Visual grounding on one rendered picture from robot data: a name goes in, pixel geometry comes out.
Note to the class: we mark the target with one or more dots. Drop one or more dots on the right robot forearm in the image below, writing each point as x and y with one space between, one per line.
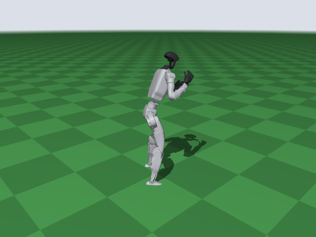
177 93

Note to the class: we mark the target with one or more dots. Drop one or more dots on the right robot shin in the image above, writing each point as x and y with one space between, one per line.
156 163

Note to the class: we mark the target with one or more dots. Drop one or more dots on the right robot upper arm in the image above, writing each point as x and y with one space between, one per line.
170 77

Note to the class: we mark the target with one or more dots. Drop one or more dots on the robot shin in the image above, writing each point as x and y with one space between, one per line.
156 163
150 149

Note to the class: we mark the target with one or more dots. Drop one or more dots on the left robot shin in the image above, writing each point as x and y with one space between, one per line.
150 149

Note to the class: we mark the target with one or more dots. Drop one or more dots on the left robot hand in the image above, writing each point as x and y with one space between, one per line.
177 84

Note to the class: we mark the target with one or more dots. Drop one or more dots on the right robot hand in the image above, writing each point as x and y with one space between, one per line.
188 78

